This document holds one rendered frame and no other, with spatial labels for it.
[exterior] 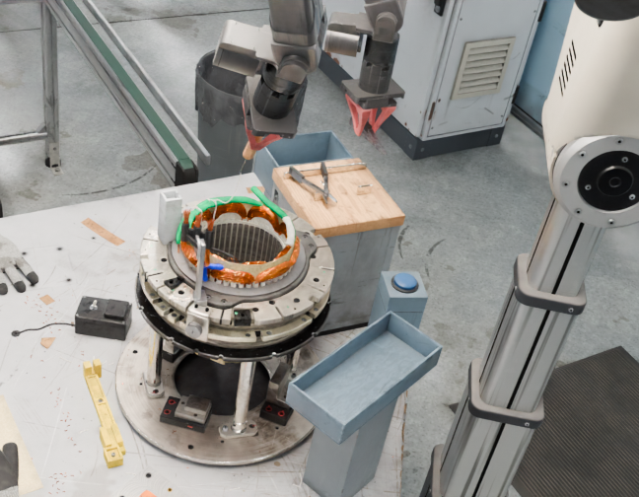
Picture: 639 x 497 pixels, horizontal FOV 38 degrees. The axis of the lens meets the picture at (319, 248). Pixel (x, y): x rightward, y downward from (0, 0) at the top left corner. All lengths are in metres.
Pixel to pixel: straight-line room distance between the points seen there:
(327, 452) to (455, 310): 1.78
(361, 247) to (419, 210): 1.93
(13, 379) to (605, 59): 1.14
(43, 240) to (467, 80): 2.28
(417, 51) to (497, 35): 0.32
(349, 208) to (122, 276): 0.52
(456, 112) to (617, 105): 2.76
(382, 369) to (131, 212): 0.85
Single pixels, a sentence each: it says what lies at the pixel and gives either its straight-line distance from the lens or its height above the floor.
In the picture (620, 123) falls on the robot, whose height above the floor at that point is 1.52.
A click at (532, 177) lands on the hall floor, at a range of 4.09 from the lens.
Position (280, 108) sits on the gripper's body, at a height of 1.41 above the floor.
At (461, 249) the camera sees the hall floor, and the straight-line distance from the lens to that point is 3.53.
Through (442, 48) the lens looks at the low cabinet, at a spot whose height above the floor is 0.52.
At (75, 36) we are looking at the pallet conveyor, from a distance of 3.02.
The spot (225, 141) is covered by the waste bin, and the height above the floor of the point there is 0.37.
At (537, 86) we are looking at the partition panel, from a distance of 4.20.
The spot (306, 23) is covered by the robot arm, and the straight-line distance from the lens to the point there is 1.13.
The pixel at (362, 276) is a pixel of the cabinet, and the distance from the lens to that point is 1.81.
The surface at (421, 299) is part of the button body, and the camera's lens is 1.62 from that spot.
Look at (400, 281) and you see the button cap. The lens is 1.62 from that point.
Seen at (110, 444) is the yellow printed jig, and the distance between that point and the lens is 1.61.
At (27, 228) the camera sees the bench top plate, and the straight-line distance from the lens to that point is 2.08.
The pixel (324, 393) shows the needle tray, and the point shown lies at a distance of 1.42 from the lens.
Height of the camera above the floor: 2.05
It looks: 38 degrees down
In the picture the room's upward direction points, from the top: 11 degrees clockwise
